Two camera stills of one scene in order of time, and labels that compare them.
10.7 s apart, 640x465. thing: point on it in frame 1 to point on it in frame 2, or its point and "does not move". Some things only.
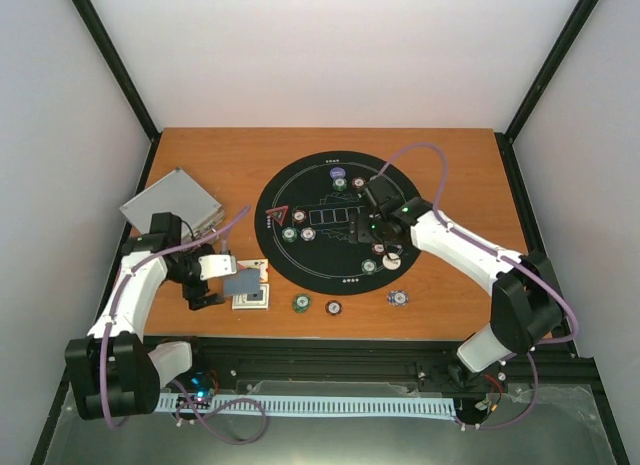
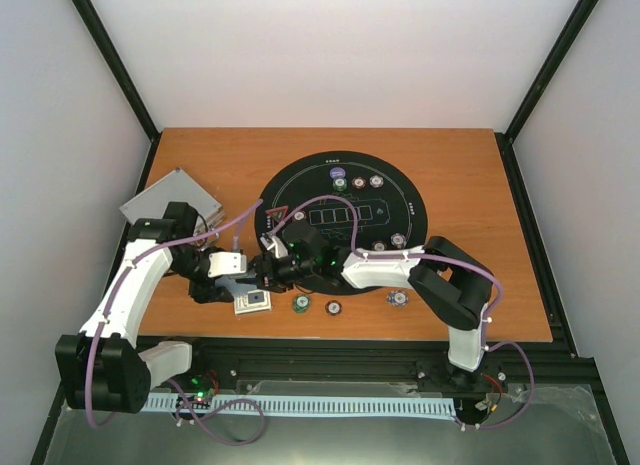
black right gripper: (363, 233) to (264, 261)
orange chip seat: (378, 248) does not move
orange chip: (299, 216) does not move
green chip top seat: (339, 184) does not move
